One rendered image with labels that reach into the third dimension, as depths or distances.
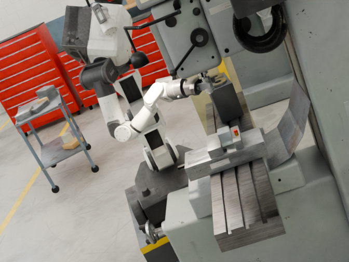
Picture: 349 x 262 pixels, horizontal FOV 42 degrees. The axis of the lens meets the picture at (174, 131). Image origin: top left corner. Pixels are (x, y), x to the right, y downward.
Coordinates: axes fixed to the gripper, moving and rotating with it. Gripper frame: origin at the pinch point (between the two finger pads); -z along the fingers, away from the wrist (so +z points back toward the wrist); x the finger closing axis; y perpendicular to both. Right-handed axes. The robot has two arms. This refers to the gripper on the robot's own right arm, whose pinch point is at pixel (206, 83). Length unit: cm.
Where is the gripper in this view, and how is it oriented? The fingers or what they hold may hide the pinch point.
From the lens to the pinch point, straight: 193.9
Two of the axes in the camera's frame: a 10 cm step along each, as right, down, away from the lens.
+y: 3.7, 8.5, 3.8
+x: 4.3, -5.2, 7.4
